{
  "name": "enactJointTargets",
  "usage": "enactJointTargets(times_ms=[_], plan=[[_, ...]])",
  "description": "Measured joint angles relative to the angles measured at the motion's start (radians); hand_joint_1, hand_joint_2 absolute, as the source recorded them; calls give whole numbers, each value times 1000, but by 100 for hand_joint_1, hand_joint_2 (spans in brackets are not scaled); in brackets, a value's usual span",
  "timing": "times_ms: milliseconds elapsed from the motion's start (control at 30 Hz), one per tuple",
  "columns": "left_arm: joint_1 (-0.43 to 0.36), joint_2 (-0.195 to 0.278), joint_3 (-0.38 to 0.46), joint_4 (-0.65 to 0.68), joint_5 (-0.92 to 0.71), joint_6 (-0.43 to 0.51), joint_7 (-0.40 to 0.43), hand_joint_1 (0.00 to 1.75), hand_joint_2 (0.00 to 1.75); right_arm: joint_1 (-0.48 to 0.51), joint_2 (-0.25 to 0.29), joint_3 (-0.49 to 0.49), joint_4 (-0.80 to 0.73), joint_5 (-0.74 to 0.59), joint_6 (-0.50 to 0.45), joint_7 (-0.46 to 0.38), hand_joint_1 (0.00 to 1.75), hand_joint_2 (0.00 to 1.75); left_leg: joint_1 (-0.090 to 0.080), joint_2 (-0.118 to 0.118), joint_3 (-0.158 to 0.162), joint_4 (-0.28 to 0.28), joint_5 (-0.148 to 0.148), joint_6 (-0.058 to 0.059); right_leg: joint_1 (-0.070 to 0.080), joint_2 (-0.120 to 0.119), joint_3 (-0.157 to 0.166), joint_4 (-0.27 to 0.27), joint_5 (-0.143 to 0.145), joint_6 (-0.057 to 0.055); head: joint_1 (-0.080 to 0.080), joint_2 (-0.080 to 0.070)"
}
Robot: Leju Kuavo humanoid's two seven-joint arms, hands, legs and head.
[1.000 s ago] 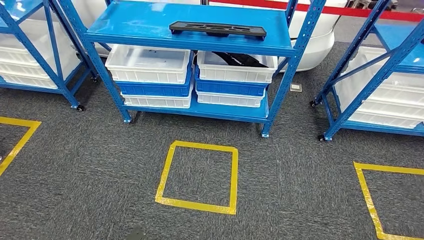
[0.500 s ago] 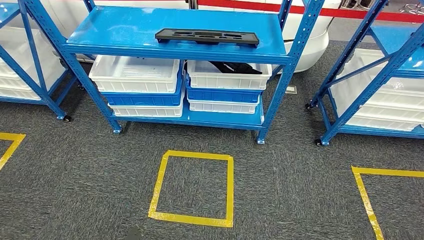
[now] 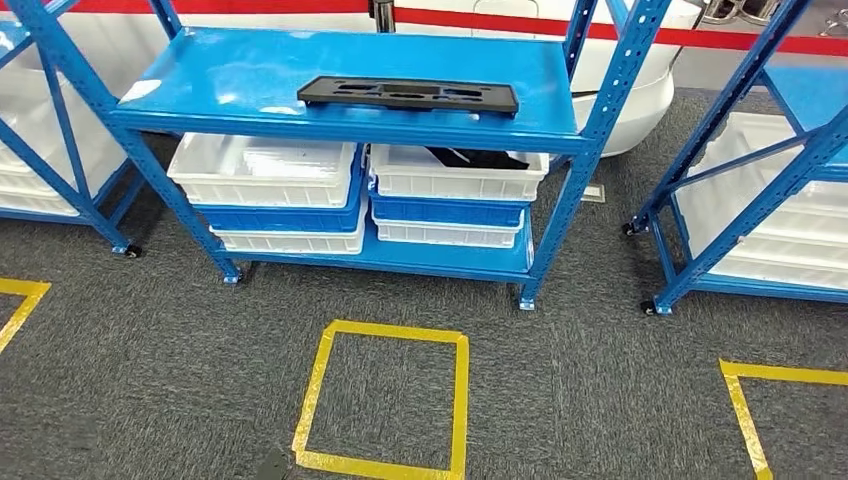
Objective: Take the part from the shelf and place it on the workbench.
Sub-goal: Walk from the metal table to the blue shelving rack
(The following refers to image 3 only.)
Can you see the blue steel shelf rack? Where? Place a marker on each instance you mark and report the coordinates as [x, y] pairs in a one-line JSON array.
[[232, 79], [63, 132], [729, 232]]

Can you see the white floor outlet plate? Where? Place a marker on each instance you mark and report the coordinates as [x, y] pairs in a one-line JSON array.
[[593, 193]]

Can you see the black cloth item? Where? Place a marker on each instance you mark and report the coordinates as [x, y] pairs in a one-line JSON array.
[[477, 159]]

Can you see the yellow floor tape square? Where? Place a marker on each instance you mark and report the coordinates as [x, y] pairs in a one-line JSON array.
[[738, 411]]

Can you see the black stanchion post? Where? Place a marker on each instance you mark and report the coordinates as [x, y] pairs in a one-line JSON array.
[[382, 16]]

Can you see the black plastic panel part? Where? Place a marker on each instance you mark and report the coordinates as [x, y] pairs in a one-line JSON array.
[[318, 89]]

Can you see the white car body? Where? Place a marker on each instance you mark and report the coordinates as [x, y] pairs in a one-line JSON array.
[[636, 112]]

